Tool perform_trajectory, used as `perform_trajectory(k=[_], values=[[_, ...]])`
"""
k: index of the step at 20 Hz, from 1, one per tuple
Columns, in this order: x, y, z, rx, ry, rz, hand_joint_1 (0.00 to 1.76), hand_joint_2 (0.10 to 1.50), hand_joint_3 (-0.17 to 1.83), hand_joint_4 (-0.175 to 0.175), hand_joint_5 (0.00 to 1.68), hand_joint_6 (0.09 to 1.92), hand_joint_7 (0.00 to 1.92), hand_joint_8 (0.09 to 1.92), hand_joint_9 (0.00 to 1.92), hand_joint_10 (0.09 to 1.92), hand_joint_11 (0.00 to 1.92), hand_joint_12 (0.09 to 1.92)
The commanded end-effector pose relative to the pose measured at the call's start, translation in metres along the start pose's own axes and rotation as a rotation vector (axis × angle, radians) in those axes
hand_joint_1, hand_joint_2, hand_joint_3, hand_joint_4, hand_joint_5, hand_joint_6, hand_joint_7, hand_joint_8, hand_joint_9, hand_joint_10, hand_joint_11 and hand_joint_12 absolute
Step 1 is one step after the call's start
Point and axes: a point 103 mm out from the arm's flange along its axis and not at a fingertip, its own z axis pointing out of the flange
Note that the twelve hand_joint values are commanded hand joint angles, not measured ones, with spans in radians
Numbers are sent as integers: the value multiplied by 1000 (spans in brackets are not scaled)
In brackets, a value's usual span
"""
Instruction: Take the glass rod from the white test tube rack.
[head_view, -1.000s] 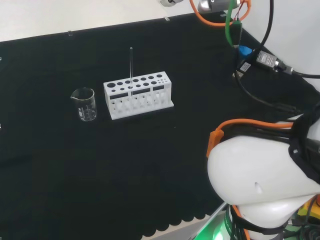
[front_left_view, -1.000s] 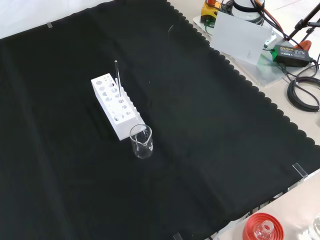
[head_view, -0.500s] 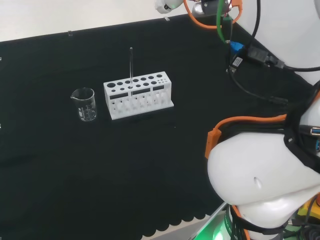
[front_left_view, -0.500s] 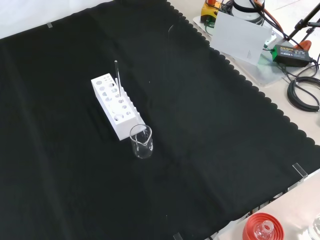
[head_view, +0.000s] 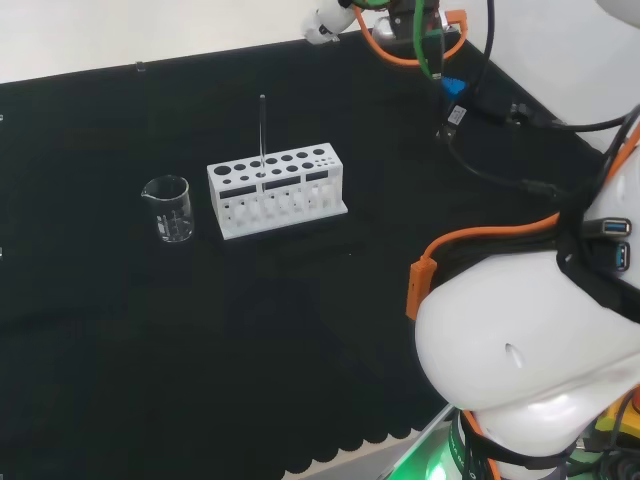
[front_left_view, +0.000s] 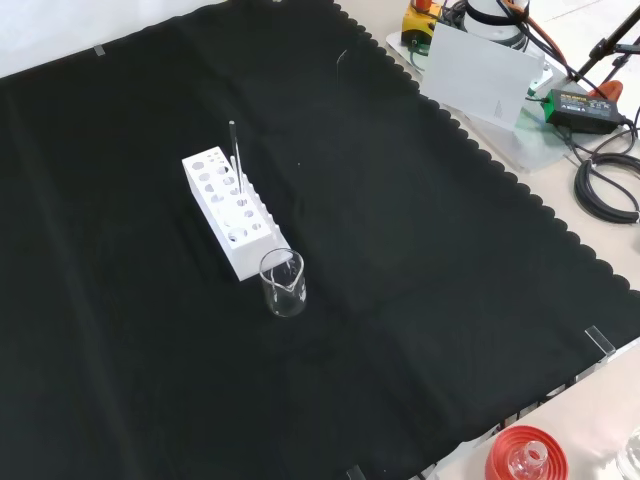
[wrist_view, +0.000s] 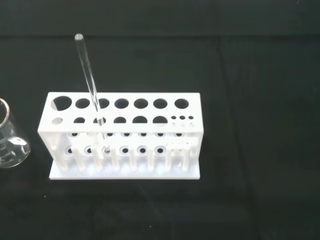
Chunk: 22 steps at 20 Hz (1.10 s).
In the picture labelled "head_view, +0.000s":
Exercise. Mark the black bench cloth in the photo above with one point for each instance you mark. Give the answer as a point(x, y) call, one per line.
point(150, 350)

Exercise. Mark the white test tube rack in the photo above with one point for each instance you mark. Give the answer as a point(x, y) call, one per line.
point(280, 222)

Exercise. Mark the clear plastic clip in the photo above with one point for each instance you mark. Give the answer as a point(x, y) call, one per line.
point(140, 66)

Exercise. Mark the USB plug with white label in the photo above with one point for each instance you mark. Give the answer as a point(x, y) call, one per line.
point(456, 116)

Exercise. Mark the clear glass beaker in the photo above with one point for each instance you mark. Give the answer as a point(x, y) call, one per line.
point(172, 220)

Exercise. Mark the clear glass rod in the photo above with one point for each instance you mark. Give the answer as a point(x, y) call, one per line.
point(262, 130)

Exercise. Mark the black USB hub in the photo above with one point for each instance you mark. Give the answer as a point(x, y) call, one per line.
point(612, 235)

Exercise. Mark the yellow stop button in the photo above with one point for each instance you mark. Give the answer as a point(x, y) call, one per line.
point(612, 422)

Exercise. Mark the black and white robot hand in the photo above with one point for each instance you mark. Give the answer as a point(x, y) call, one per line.
point(327, 20)

